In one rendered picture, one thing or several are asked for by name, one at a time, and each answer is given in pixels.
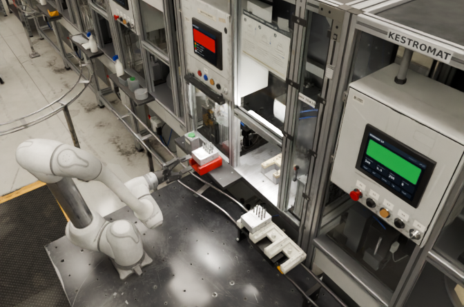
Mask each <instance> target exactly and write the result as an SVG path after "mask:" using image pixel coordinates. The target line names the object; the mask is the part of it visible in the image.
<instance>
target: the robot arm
mask: <svg viewBox="0 0 464 307"><path fill-rule="evenodd" d="M15 157H16V160H17V163H18V164H19V165H20V166H21V167H22V168H23V169H26V170H27V171H28V172H29V173H31V174H32V175H33V176H35V177H36V178H38V180H39V181H41V182H44V183H46V185H47V186H48V187H49V189H50V191H51V192H52V194H53V195H54V197H55V199H56V200H57V201H58V203H59V205H60V206H61V207H62V209H63V210H64V212H65V213H66V215H67V217H68V218H69V220H70V221H69V222H68V223H67V225H66V236H67V238H68V240H69V241H70V242H71V243H72V244H74V245H76V246H79V247H81V248H85V249H87V250H93V251H97V252H102V253H104V254H106V255H108V259H109V260H110V261H111V262H112V263H113V265H114V267H115V268H116V270H117V272H118V273H119V278H120V279H121V280H122V281H124V280H125V279H126V278H127V277H129V276H130V275H132V274H133V273H135V274H136V275H137V276H138V277H141V276H142V275H143V273H142V270H141V269H142V268H143V267H145V266H148V265H151V264H152V263H153V260H152V259H151V258H150V257H149V256H148V255H147V254H146V252H145V250H144V249H143V243H142V238H141V235H140V233H139V231H138V229H137V227H136V225H135V224H134V223H132V222H131V221H129V220H126V219H119V220H116V221H114V222H113V223H112V222H109V221H106V220H105V219H104V218H103V217H102V216H101V215H99V214H98V213H97V212H96V211H95V210H92V209H89V207H88V206H87V204H86V202H85V201H84V198H83V197H82V195H81V193H80V191H79V190H78V188H77V186H76V185H75V183H74V181H73V179H72V178H78V179H84V180H88V181H100V182H102V183H103V184H105V185H106V186H107V187H109V188H110V189H111V190H112V191H113V192H114V193H115V194H116V195H117V196H118V197H119V199H120V200H121V202H124V203H125V204H126V205H127V206H128V207H129V208H131V209H132V210H133V211H134V214H135V216H136V218H138V219H139V220H140V221H141V222H142V223H143V224H144V225H145V226H146V227H147V228H149V229H155V228H157V227H158V226H160V225H161V224H162V221H163V216H162V212H161V210H160V208H159V206H158V205H157V203H156V202H155V200H154V198H152V196H151V194H150V192H149V191H150V190H152V189H154V188H156V187H158V185H160V184H162V183H164V181H165V182H166V183H167V184H169V183H171V182H172V181H176V180H178V179H181V178H182V175H183V174H185V173H187V172H188V171H190V170H192V169H193V168H192V167H191V166H189V167H186V168H184V169H182V170H180V172H172V173H171V171H172V169H174V167H176V165H178V164H179V163H180V162H181V163H182V162H185V161H187V160H189V159H191V158H192V156H190V155H187V156H185V157H181V158H179V157H178V156H176V157H175V158H173V159H171V160H170V161H168V162H166V163H165V164H162V165H163V168H162V169H161V170H157V171H155V172H150V173H147V174H145V175H143V176H141V177H136V178H133V179H131V180H129V181H127V182H126V183H124V184H123V183H122V182H121V181H120V179H119V178H118V177H117V176H116V175H115V174H114V173H113V172H111V171H110V170H109V169H108V168H107V167H105V165H104V164H103V163H102V162H101V161H100V160H99V159H98V158H96V157H95V156H94V155H92V154H90V153H89V152H86V151H85V150H82V149H79V148H76V147H74V146H71V145H68V144H65V143H62V142H59V141H54V140H50V139H29V140H26V141H25V142H23V143H21V144H20V145H19V146H18V148H17V150H16V153H15ZM169 168H170V169H169Z"/></svg>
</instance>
